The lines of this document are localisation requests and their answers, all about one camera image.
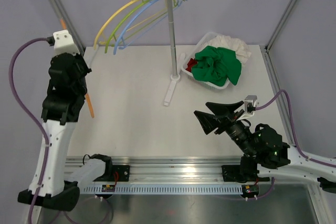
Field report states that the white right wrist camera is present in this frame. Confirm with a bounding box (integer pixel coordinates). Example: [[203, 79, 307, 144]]
[[238, 95, 258, 120]]

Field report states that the light blue plastic hanger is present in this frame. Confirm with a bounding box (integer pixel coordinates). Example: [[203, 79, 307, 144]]
[[113, 0, 188, 56]]

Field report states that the yellow hanger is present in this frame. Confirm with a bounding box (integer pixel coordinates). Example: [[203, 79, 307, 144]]
[[93, 0, 169, 51]]

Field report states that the green t shirt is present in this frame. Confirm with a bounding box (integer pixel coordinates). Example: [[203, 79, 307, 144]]
[[191, 46, 242, 86]]

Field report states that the white slotted cable duct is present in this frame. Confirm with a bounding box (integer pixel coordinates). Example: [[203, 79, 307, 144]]
[[80, 184, 243, 195]]

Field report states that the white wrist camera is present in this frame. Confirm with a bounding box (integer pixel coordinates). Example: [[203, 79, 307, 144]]
[[238, 95, 258, 120], [47, 29, 80, 56]]

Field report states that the lime green hanger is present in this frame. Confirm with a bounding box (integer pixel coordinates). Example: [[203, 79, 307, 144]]
[[94, 0, 168, 53]]

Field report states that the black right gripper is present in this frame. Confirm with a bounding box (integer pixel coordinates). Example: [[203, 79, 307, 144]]
[[193, 101, 256, 157]]

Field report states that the aluminium frame rail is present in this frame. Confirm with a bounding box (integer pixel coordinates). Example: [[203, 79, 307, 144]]
[[62, 155, 321, 185]]

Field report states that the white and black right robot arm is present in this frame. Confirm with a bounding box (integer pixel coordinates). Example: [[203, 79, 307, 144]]
[[194, 95, 335, 193]]

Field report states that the orange hanger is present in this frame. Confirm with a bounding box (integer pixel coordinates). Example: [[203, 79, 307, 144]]
[[59, 18, 94, 118]]

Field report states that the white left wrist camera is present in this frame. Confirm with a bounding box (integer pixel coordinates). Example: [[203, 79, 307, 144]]
[[47, 29, 80, 56]]

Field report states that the beige t shirt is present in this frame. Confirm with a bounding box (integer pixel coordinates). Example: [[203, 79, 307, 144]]
[[208, 35, 251, 65]]

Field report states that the red t shirt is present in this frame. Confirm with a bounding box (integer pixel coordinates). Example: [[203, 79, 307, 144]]
[[185, 58, 198, 72]]

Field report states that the white plastic basket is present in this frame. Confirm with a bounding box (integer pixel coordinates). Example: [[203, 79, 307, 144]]
[[181, 31, 231, 91]]

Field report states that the aluminium corner post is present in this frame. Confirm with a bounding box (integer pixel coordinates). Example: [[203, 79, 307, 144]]
[[265, 0, 299, 53]]

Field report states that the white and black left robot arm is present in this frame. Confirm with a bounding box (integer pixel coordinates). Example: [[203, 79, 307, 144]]
[[18, 52, 113, 211]]

